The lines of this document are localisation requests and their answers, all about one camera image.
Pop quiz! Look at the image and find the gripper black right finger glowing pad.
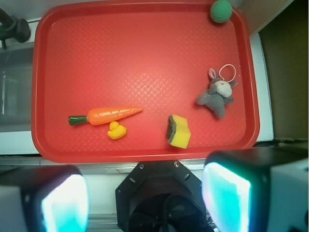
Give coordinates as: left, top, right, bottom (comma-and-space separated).
201, 146, 309, 232

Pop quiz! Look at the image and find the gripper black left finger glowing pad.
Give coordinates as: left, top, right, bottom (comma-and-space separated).
0, 165, 90, 232

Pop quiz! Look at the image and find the yellow rubber duck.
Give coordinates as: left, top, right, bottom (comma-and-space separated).
107, 121, 127, 140

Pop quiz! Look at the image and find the orange toy carrot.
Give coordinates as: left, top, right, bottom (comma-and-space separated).
68, 106, 143, 126

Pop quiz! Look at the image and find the yellow sponge with green scrubber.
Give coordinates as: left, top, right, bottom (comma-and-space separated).
166, 115, 191, 149

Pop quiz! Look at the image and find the gray plush bunny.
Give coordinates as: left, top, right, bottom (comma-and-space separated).
196, 63, 237, 119

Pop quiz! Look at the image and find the red plastic tray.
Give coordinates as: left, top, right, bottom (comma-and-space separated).
31, 0, 259, 163

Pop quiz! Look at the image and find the brown cardboard box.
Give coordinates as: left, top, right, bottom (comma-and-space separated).
259, 0, 309, 142

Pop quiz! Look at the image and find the black clamp knob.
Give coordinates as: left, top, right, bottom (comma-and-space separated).
0, 9, 31, 50

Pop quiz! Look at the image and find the green knitted ball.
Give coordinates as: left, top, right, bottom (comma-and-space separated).
210, 0, 233, 23

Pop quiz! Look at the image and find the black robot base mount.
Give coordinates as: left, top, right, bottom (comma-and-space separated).
115, 160, 213, 232

